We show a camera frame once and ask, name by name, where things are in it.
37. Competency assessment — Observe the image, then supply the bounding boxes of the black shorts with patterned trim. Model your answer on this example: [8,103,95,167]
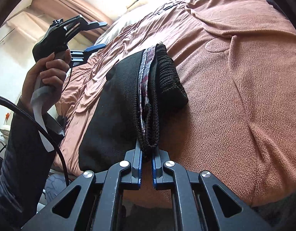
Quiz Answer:
[79,44,188,173]

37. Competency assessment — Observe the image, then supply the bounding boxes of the left forearm dark sleeve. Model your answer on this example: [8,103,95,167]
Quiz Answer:
[0,96,66,231]

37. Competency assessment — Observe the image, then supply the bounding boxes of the person's left hand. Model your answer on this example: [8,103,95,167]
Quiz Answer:
[20,49,71,113]

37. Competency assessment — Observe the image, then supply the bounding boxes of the pink right curtain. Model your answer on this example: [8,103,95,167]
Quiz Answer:
[31,0,114,42]

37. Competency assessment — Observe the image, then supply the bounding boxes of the grey patterned trouser leg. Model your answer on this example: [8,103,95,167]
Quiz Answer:
[45,174,66,203]

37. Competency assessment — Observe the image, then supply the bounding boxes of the brown bed blanket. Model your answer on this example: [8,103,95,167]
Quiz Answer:
[56,0,296,206]

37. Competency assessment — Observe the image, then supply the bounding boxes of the black braided cable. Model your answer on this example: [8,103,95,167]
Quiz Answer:
[0,94,70,188]

